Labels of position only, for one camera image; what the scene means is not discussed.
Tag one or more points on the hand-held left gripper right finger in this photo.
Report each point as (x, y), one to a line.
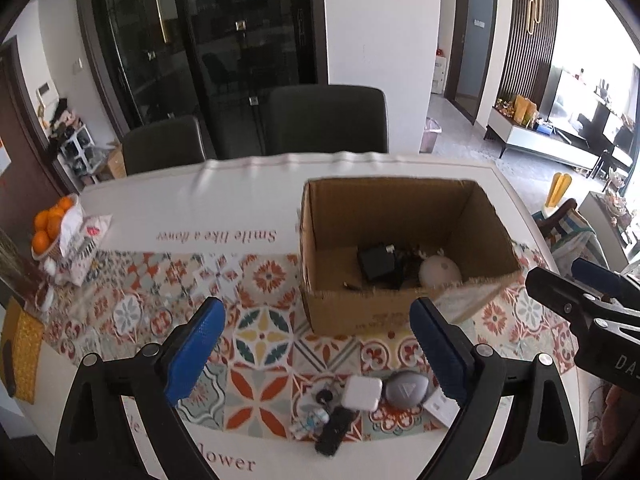
(440, 350)

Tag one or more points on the trash bin with bag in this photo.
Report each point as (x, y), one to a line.
(430, 137)

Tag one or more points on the white snack bag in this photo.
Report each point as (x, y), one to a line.
(82, 245)

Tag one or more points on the white shoe rack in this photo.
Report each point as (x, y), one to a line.
(75, 152)

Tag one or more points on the small white blue item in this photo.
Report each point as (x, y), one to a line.
(307, 422)

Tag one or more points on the small black round item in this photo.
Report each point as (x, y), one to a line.
(326, 396)

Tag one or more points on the cardboard box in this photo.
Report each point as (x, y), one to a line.
(350, 310)

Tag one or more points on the patterned tablecloth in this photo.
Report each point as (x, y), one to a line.
(210, 200)

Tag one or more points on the brown carton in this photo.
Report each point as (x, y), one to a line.
(116, 162)

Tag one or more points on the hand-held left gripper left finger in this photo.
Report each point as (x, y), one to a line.
(200, 345)

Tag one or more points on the white round device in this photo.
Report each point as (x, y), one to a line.
(440, 272)

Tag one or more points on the narrow dark dining chair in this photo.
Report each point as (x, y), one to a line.
(160, 145)

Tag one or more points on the small white cabinet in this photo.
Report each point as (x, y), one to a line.
(440, 72)

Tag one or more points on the white charger cube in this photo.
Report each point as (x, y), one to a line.
(362, 394)

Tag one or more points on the dark framed door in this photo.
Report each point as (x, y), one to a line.
(470, 35)

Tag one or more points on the black stick device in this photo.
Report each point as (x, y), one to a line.
(334, 430)

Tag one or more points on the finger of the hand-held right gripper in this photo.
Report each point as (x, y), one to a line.
(597, 272)
(555, 292)

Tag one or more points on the black glass cabinet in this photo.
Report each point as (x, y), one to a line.
(200, 35)

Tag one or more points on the brown wooden door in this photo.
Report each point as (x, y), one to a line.
(20, 135)

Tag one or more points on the yellow woven mat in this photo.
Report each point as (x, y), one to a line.
(22, 355)

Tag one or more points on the wide dark dining chair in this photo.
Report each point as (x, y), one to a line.
(325, 120)

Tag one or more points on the grey oval device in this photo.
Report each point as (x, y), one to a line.
(405, 389)

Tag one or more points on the pile of oranges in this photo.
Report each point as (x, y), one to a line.
(47, 225)

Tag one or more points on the black power adapter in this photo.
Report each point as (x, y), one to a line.
(376, 262)

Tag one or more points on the white television console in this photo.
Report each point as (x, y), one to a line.
(530, 140)

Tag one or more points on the yellow plastic object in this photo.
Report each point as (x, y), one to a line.
(559, 190)

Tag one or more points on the small white box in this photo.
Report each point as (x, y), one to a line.
(440, 405)

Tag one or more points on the television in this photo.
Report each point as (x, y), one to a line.
(590, 105)

